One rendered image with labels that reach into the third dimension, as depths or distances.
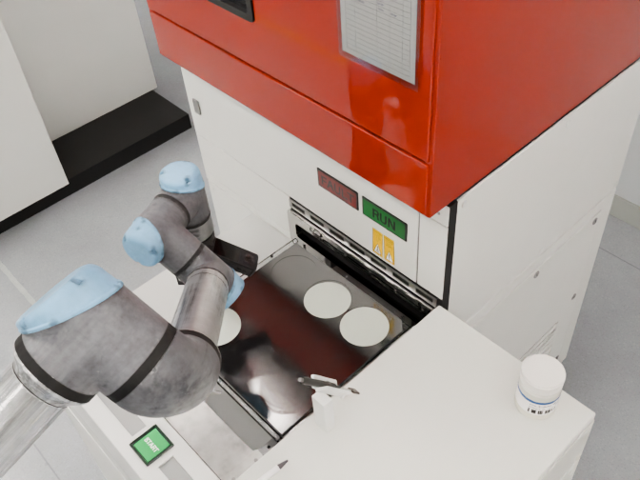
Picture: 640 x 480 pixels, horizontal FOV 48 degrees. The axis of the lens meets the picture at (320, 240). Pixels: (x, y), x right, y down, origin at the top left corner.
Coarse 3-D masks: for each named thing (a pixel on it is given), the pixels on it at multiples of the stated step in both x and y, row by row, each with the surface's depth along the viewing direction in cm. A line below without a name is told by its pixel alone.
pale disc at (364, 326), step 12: (348, 312) 149; (360, 312) 148; (372, 312) 148; (348, 324) 146; (360, 324) 146; (372, 324) 146; (384, 324) 146; (348, 336) 144; (360, 336) 144; (372, 336) 144; (384, 336) 144
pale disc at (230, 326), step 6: (228, 312) 151; (234, 312) 150; (228, 318) 150; (234, 318) 149; (222, 324) 149; (228, 324) 148; (234, 324) 148; (240, 324) 148; (222, 330) 147; (228, 330) 147; (234, 330) 147; (222, 336) 146; (228, 336) 146; (234, 336) 146; (222, 342) 145; (228, 342) 145
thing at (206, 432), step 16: (176, 416) 136; (192, 416) 136; (208, 416) 136; (192, 432) 133; (208, 432) 133; (224, 432) 133; (192, 448) 131; (208, 448) 131; (224, 448) 131; (240, 448) 131; (208, 464) 129; (224, 464) 129
